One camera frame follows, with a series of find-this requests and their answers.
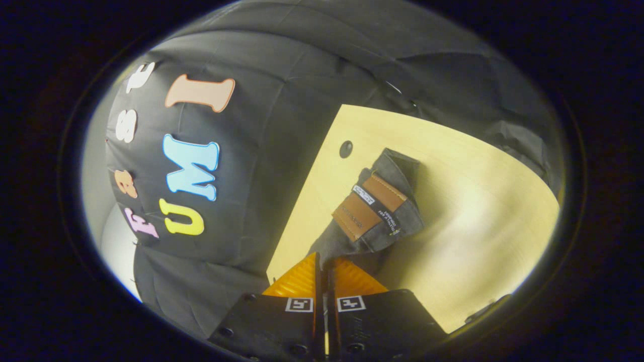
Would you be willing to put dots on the dark grey jeans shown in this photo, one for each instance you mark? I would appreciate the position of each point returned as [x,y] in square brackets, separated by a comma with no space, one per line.
[402,221]

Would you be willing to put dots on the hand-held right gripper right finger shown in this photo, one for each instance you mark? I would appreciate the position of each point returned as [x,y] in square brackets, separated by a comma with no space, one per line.
[382,322]

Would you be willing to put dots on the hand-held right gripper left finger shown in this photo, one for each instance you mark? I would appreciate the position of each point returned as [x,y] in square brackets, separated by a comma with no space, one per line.
[271,327]

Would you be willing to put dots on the black backdrop cloth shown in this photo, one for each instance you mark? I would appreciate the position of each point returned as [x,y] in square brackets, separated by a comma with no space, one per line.
[282,110]

